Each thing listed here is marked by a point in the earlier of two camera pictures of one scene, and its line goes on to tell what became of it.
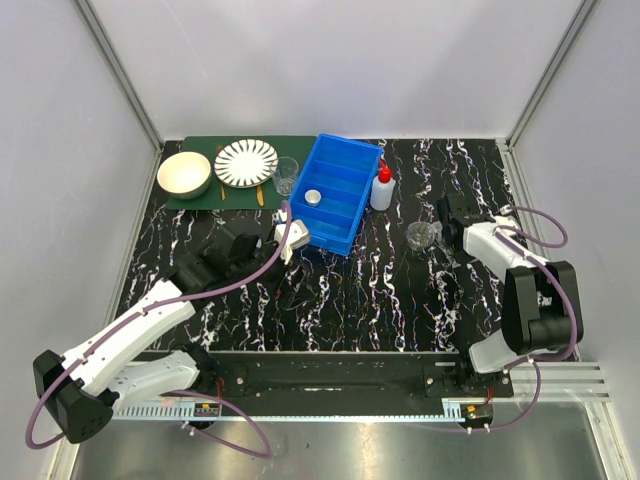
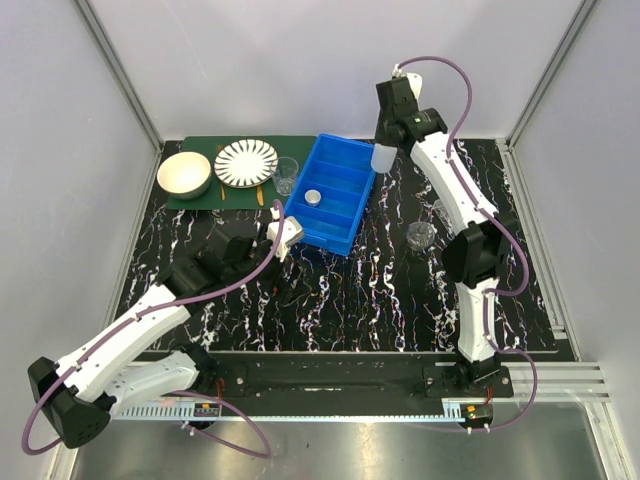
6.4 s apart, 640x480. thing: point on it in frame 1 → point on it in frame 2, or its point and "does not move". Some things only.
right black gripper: [469, 257] → [379, 136]
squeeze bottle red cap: [384, 173] → [382, 159]
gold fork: [222, 186] does not move
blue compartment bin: [334, 189] does not move
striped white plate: [246, 163] does not move
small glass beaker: [419, 235] does not move
